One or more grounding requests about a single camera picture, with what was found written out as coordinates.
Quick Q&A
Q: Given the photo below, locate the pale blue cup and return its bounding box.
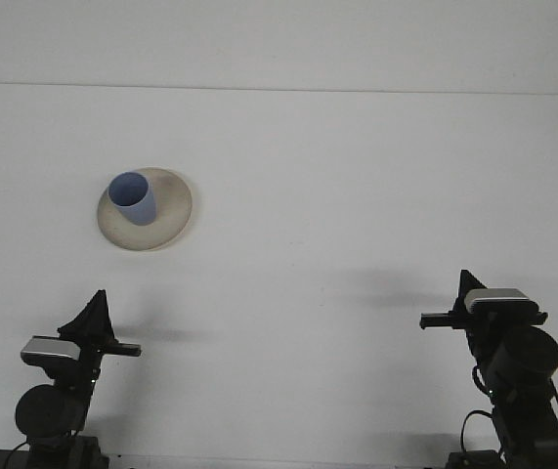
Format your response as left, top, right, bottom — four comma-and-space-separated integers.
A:
107, 170, 157, 227

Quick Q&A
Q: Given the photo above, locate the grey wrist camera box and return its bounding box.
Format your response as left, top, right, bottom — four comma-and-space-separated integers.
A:
20, 336, 83, 366
462, 286, 538, 320

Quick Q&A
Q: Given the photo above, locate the pale round plate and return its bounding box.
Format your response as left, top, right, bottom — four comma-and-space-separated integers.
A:
96, 166, 194, 253

